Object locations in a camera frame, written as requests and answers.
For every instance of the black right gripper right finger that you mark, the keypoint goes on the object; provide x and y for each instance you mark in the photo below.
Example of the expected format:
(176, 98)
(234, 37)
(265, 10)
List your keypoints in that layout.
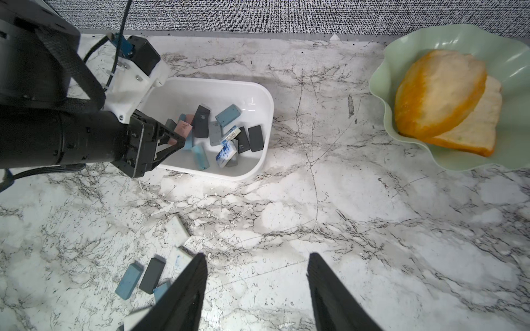
(334, 307)

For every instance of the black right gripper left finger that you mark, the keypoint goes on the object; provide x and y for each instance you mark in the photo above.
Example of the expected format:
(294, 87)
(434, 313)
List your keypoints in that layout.
(180, 307)

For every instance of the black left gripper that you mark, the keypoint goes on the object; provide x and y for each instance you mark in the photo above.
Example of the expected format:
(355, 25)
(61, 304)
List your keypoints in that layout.
(148, 144)

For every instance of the grey eraser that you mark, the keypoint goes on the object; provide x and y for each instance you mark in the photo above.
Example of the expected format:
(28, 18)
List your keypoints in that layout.
(215, 133)
(170, 124)

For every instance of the pink eraser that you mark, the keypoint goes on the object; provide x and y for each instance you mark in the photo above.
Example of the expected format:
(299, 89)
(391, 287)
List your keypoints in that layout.
(183, 129)
(188, 118)

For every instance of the teal eraser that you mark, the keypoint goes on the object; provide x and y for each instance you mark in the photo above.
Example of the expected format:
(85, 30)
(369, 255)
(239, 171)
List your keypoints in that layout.
(161, 290)
(189, 141)
(131, 320)
(129, 281)
(228, 115)
(200, 157)

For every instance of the black eraser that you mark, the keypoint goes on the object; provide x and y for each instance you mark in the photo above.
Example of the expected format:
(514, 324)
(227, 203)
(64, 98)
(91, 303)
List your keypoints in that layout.
(200, 122)
(255, 136)
(152, 275)
(243, 143)

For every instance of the blue white eraser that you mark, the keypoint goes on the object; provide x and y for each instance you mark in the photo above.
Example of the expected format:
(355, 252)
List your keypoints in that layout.
(228, 156)
(231, 134)

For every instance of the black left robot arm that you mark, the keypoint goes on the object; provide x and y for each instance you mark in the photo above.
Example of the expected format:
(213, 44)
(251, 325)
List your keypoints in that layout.
(55, 114)

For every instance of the teal eraser bottom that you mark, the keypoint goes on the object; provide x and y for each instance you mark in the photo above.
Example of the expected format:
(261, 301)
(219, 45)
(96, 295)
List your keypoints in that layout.
(131, 320)

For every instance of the white storage box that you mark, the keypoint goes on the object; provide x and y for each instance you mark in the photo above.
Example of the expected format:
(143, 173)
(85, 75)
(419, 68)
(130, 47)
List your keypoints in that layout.
(185, 95)

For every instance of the bread pieces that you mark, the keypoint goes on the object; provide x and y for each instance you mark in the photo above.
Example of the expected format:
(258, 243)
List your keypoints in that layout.
(448, 99)

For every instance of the green scalloped plate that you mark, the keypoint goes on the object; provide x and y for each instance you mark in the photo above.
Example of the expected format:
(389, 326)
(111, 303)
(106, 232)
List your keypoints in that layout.
(507, 60)

